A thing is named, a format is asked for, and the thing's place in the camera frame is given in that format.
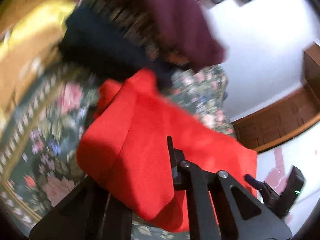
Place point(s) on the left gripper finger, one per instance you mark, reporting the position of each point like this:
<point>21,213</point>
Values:
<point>176,156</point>

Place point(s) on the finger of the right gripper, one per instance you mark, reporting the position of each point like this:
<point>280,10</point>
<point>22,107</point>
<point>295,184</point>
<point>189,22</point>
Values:
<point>253,182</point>

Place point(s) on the red zip jacket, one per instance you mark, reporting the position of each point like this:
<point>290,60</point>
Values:
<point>125,150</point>

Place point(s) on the brown wooden door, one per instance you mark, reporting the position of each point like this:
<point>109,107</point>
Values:
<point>288,117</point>

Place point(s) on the green floral bed cover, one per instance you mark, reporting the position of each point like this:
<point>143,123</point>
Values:
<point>38,145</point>

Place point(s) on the black folded garment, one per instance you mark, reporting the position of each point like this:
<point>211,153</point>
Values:
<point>98,46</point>

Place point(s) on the maroon folded garment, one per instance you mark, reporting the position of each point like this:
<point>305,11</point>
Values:
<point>183,27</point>

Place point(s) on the dark patterned folded garment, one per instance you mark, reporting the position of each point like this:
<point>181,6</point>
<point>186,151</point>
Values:
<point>136,24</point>

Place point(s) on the yellow blanket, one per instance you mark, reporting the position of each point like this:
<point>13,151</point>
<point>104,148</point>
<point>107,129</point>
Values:
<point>29,29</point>

